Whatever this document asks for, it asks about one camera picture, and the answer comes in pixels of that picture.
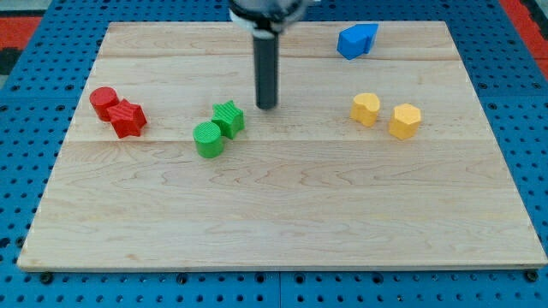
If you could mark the yellow heart block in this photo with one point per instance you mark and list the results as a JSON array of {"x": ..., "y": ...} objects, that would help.
[{"x": 365, "y": 108}]

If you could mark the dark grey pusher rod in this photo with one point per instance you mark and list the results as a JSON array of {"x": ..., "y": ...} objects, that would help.
[{"x": 265, "y": 60}]

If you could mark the red star block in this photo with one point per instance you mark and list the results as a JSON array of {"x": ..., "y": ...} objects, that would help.
[{"x": 127, "y": 119}]

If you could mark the green cylinder block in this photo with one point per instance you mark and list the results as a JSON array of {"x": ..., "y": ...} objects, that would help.
[{"x": 208, "y": 139}]

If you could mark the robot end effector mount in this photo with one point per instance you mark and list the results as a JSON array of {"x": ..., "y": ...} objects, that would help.
[{"x": 265, "y": 19}]

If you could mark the red cylinder block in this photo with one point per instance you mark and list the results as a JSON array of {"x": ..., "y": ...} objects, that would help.
[{"x": 103, "y": 98}]

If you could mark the green star block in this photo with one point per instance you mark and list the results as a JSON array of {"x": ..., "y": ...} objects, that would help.
[{"x": 229, "y": 118}]

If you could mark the wooden board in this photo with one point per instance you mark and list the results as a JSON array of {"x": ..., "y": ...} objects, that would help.
[{"x": 302, "y": 187}]

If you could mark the yellow hexagon block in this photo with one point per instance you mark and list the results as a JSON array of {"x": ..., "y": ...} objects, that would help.
[{"x": 405, "y": 121}]

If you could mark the blue pentagon block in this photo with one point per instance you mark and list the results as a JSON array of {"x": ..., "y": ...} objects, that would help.
[{"x": 357, "y": 40}]

